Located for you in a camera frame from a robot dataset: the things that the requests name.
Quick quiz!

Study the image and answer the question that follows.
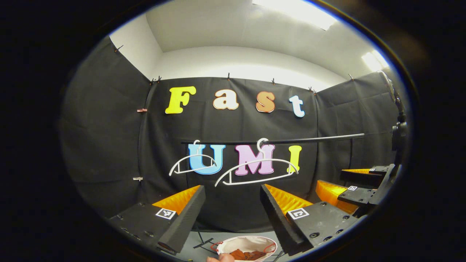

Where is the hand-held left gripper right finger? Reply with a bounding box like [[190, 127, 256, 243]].
[[260, 184, 360, 256]]

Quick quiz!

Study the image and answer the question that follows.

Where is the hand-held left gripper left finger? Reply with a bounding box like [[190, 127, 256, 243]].
[[108, 185, 206, 255]]

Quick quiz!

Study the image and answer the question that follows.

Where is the white laundry hamper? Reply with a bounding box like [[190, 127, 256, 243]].
[[211, 235, 278, 262]]

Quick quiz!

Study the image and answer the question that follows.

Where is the orange corduroy shirt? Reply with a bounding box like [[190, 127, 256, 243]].
[[229, 249, 270, 261]]

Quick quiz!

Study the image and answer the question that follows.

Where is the white plastic clothes hanger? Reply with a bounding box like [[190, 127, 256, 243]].
[[214, 138, 299, 187], [169, 140, 218, 177]]

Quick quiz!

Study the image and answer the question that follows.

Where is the black clothes rack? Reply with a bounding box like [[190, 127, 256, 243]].
[[181, 133, 365, 261]]

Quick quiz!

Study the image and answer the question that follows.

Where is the black backdrop cloth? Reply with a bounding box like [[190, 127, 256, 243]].
[[60, 36, 401, 233]]

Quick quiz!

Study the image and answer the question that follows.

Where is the small ceiling light panel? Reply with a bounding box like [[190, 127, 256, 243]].
[[361, 50, 390, 72]]

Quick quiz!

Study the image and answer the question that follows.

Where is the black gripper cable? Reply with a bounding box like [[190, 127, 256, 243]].
[[379, 70, 406, 124]]

